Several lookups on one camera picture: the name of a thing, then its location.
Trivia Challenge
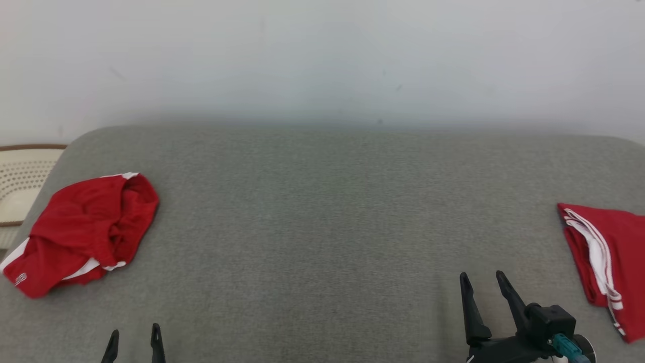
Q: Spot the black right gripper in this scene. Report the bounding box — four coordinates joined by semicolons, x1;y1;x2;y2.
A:
459;270;551;363

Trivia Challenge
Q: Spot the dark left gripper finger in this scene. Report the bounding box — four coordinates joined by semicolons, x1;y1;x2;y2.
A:
100;329;120;363
150;323;167;363

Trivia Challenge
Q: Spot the red garment with white stripes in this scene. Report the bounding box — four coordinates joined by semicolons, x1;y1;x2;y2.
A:
557;202;645;344

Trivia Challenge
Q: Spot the crumpled red shorts white trim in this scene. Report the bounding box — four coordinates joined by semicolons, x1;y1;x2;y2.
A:
0;172;160;299

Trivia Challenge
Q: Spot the cream woven laundry basket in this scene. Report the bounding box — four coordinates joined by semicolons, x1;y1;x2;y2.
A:
0;144;68;251

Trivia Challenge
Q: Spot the teal right camera connector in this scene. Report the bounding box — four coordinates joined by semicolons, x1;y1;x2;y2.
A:
551;333;593;363

